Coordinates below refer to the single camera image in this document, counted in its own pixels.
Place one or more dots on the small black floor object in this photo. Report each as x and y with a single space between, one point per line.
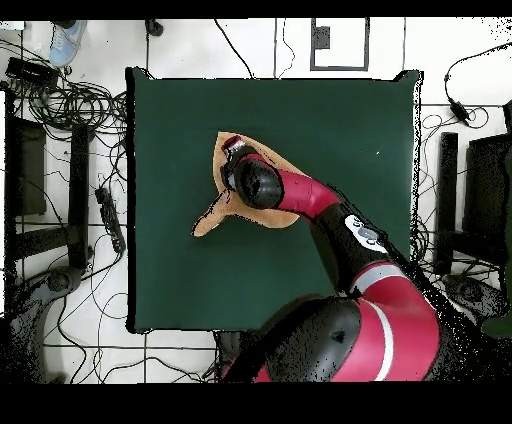
154 28

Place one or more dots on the dark green table cloth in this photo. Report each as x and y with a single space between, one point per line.
200 280

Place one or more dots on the light blue shoe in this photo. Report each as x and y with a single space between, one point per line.
66 46

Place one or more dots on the black rectangular box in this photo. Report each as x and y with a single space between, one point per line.
32 72

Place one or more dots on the grey square floor frame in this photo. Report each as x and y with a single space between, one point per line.
312 52

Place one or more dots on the black power strip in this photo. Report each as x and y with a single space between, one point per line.
110 222

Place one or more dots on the dark green fabric bundle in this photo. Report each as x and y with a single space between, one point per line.
498 327

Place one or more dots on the black power adapter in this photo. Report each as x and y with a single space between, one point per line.
459 112

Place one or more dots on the tan terry towel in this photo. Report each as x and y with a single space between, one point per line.
224 208

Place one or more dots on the grey stand base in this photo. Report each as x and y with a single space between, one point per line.
472 294
60 280

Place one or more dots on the dark grey square plate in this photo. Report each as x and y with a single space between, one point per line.
322 38

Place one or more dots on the person's leg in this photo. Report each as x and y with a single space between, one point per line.
64 23

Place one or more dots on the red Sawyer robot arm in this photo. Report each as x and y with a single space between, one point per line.
320 200

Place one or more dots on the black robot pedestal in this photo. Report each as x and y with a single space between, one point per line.
228 352

